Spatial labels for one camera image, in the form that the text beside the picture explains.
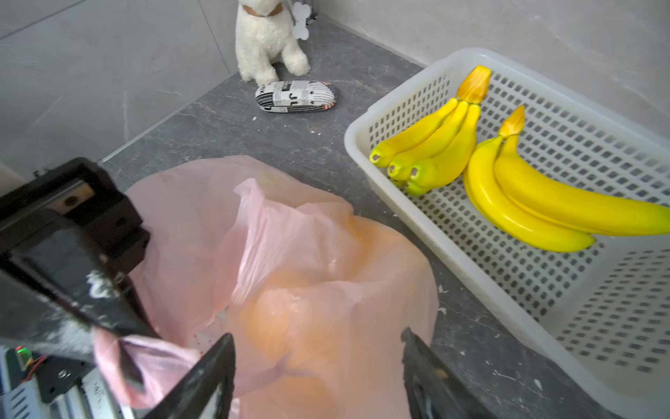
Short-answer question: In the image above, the yellow-green banana bunch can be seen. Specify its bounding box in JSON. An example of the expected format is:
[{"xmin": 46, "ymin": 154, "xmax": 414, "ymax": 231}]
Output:
[{"xmin": 369, "ymin": 66, "xmax": 492, "ymax": 197}]

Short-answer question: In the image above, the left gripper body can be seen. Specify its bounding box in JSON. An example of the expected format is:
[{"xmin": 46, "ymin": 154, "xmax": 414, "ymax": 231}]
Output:
[{"xmin": 1, "ymin": 157, "xmax": 150, "ymax": 283}]

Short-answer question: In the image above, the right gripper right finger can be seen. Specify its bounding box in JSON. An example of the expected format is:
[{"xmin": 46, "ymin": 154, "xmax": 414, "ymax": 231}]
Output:
[{"xmin": 401, "ymin": 328, "xmax": 494, "ymax": 419}]

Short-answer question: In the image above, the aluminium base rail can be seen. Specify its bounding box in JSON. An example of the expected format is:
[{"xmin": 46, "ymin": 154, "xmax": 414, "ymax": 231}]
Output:
[{"xmin": 1, "ymin": 347, "xmax": 140, "ymax": 418}]

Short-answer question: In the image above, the pink printed plastic bag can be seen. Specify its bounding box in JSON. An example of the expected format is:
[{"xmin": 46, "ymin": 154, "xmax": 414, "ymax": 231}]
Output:
[{"xmin": 92, "ymin": 156, "xmax": 439, "ymax": 418}]

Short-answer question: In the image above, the white teddy bear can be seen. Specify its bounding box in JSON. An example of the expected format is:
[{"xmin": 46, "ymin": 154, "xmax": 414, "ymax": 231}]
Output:
[{"xmin": 235, "ymin": 0, "xmax": 311, "ymax": 86}]

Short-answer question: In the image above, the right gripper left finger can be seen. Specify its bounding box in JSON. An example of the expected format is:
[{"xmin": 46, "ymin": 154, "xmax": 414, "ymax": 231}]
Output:
[{"xmin": 145, "ymin": 333, "xmax": 236, "ymax": 419}]

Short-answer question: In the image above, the bright yellow banana bunch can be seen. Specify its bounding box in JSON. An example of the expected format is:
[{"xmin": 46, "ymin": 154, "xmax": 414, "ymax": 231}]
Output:
[{"xmin": 463, "ymin": 106, "xmax": 669, "ymax": 252}]

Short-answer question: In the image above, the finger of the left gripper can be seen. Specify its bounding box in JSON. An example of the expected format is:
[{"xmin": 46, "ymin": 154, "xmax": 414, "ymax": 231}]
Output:
[{"xmin": 1, "ymin": 251, "xmax": 156, "ymax": 361}]

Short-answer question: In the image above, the white plastic basket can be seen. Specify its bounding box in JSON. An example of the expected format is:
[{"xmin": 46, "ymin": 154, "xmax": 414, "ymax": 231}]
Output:
[{"xmin": 345, "ymin": 48, "xmax": 669, "ymax": 418}]

